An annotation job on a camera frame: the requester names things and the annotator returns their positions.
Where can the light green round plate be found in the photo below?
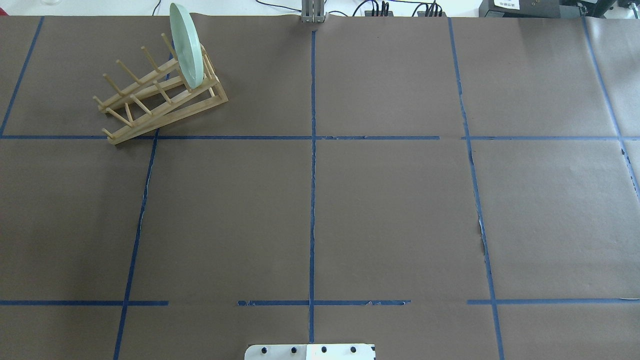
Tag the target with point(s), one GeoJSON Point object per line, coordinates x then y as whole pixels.
{"type": "Point", "coordinates": [187, 46]}

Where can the wooden plate rack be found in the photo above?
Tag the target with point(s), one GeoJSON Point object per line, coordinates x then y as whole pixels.
{"type": "Point", "coordinates": [170, 92]}

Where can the brown paper table cover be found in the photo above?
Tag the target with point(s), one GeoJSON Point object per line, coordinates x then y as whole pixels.
{"type": "Point", "coordinates": [442, 188]}

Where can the black power strip left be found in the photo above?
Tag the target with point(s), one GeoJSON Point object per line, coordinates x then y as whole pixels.
{"type": "Point", "coordinates": [379, 9]}

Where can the black power strip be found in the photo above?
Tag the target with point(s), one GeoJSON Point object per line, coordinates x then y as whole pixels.
{"type": "Point", "coordinates": [428, 10]}
{"type": "Point", "coordinates": [379, 9]}

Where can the black power strip right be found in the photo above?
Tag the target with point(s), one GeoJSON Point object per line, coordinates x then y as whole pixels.
{"type": "Point", "coordinates": [428, 10]}

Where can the black box with label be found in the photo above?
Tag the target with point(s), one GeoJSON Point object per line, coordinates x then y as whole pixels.
{"type": "Point", "coordinates": [549, 9]}

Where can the grey aluminium post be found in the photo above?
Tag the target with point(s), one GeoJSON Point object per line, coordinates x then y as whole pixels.
{"type": "Point", "coordinates": [313, 11]}

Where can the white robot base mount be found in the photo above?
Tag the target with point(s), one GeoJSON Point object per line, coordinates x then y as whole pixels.
{"type": "Point", "coordinates": [327, 351]}

